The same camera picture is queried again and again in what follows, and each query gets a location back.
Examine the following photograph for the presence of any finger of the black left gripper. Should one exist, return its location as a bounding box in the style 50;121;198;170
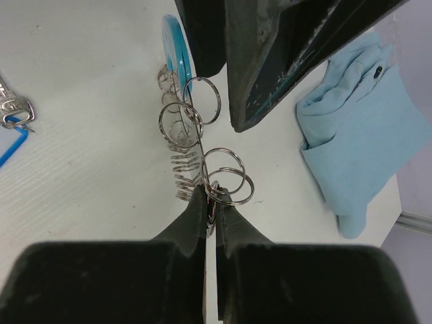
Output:
225;0;404;132
175;0;226;77

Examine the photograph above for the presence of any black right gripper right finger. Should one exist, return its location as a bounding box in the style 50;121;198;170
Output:
215;188;418;323

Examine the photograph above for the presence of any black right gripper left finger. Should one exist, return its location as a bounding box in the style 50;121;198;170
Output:
1;186;207;323

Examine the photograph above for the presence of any light blue folded cloth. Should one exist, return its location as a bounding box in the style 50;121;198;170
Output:
296;32;431;239

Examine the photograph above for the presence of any key with blue tag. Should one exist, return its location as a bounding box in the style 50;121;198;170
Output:
1;77;36;166

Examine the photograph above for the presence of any aluminium frame rail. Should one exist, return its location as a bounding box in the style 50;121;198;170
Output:
396;213;432;235

